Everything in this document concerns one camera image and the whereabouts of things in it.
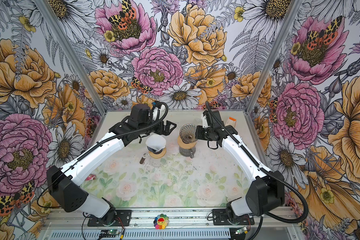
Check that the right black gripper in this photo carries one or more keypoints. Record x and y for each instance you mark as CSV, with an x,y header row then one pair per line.
x,y
198,133

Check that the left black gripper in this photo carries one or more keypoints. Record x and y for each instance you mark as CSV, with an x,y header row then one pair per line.
x,y
167,131

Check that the white paper coffee filter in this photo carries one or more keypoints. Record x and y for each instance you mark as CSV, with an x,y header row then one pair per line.
x,y
156,141

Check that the grey glass dripper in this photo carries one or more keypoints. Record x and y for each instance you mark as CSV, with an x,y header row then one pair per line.
x,y
188,133

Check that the grey ribbed glass pitcher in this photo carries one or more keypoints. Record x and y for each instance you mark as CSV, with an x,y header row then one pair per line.
x,y
187,152

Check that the clear glass carafe wooden handle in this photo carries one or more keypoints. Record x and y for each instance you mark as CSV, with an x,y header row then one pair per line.
x,y
146,159

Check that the blue glass dripper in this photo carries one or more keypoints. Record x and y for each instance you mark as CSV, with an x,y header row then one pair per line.
x,y
154,151

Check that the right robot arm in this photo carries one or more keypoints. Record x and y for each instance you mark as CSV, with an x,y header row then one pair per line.
x,y
265,192

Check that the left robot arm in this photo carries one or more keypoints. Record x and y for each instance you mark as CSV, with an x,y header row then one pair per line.
x,y
64,183

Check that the orange white coffee bag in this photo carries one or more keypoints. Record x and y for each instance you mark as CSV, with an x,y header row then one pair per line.
x,y
231,122

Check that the small pink toy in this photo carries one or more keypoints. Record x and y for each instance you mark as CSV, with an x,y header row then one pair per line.
x,y
91,177

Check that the colourful flower toy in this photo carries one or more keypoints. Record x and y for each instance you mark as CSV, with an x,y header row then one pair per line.
x,y
161,222

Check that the green circuit board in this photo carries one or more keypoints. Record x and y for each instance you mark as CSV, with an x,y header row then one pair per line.
x,y
111,233

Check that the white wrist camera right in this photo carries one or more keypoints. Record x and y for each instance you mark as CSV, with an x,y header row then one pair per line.
x,y
205,119

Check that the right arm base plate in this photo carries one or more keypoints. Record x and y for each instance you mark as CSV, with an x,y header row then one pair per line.
x,y
222,217

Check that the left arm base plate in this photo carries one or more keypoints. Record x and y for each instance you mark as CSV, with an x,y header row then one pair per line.
x,y
121,217

